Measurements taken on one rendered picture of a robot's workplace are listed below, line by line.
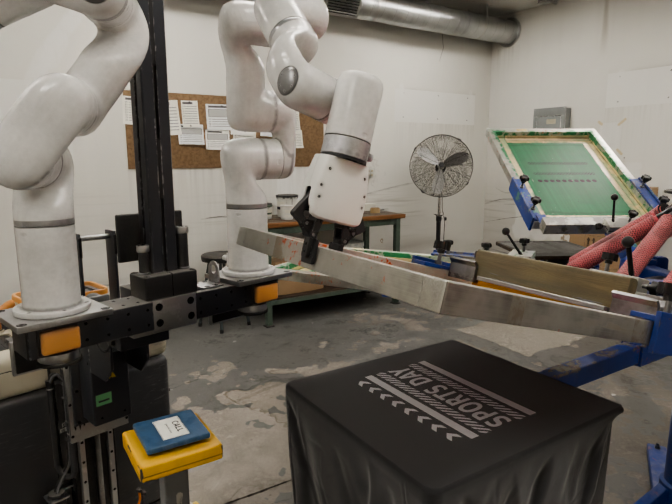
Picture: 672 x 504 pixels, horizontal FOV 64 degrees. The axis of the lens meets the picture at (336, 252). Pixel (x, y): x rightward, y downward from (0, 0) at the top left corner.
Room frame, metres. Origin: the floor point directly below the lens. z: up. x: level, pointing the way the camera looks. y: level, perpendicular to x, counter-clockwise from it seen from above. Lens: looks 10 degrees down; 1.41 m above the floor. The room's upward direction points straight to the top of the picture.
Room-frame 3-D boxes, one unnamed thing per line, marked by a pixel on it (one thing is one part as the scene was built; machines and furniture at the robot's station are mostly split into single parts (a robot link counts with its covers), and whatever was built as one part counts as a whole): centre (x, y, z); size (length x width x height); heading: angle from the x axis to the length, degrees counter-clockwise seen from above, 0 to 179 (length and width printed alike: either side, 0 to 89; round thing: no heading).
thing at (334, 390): (0.99, -0.22, 0.95); 0.48 x 0.44 x 0.01; 123
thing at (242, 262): (1.26, 0.22, 1.21); 0.16 x 0.13 x 0.15; 47
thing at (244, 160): (1.25, 0.20, 1.37); 0.13 x 0.10 x 0.16; 120
